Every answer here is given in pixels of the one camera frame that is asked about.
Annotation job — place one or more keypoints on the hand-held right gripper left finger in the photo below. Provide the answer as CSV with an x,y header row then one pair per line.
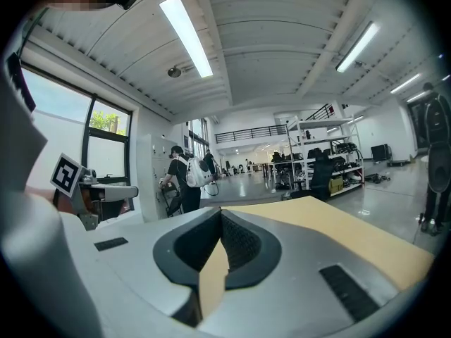
x,y
134,269

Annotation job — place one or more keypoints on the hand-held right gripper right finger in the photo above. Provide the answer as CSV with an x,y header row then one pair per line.
x,y
299,259

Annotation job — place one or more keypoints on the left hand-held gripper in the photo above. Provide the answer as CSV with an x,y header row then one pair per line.
x,y
66,173

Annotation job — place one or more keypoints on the person's left forearm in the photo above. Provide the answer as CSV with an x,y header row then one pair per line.
x,y
42,196

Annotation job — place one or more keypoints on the grey lockers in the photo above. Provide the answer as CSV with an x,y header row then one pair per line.
x,y
155,174

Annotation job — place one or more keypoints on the black folding chair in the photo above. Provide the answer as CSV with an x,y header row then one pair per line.
x,y
172,199

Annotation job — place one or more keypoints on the white backpack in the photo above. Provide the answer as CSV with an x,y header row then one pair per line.
x,y
195,173

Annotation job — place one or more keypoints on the yellow cardboard boxes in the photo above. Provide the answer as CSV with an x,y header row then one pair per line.
x,y
336,184

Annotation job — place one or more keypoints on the black office chair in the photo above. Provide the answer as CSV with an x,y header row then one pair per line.
x,y
320,174

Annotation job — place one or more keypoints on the large black-framed window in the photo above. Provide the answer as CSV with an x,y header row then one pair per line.
x,y
60,100

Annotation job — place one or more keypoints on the person's white shirt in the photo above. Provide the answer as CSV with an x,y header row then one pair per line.
x,y
17,146

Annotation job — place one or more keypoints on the black gear pile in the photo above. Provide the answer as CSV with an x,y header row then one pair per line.
x,y
377,178

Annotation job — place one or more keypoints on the white metal shelf rack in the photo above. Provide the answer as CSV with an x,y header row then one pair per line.
x,y
334,146

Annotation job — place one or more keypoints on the round ceiling fixture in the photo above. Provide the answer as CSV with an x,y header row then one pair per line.
x,y
173,72

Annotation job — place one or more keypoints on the black balcony railing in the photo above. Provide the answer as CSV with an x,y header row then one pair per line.
x,y
250,134

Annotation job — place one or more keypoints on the black equipment case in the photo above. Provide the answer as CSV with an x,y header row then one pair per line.
x,y
380,151

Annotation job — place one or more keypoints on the black stair railing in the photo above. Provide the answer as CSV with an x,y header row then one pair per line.
x,y
324,111

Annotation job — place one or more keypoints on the long ceiling light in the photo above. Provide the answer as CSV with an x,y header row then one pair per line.
x,y
415,96
405,83
185,35
357,46

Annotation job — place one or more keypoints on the black grey backpack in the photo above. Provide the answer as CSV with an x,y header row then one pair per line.
x,y
438,146

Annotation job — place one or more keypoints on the grey gripper-mounted camera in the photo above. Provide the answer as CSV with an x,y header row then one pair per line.
x,y
89,176

